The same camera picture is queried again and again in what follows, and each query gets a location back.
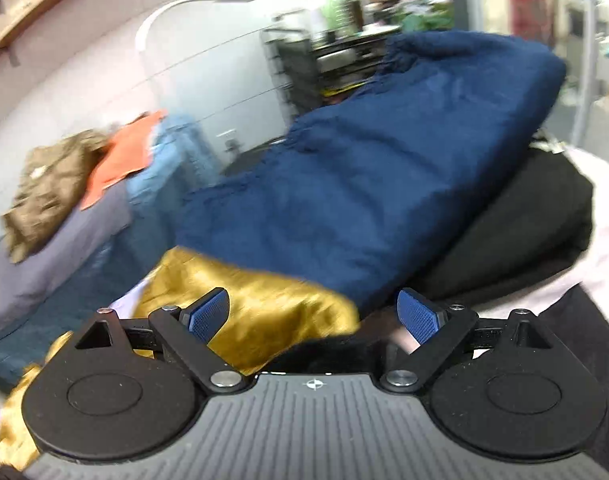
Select navy blue folded cloth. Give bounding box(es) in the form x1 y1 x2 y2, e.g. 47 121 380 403
174 29 567 316

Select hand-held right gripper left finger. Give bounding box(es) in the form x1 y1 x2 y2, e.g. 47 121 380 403
73 287 252 395

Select white arc lamp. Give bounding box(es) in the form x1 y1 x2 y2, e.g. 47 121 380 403
135 0 260 56

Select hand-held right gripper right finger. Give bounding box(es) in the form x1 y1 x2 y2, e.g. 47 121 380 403
379 287 555 395

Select light blue jeans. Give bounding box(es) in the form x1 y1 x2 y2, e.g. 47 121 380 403
124 112 220 206

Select grey bed sheet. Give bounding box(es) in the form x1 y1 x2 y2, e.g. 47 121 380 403
0 180 135 343

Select white wall socket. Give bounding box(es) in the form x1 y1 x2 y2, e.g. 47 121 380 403
215 130 242 153

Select orange cloth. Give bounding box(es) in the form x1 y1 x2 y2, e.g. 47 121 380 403
79 110 168 211

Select olive brown garment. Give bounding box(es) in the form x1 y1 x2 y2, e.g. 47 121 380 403
2 129 110 265

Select golden shiny cloth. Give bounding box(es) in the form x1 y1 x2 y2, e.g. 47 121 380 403
0 246 362 471

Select black storage rack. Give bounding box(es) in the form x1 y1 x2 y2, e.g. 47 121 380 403
262 22 400 121

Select metal pole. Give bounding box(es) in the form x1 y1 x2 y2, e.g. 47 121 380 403
554 0 602 147

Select black folded garment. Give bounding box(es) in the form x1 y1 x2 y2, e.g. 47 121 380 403
419 132 595 306

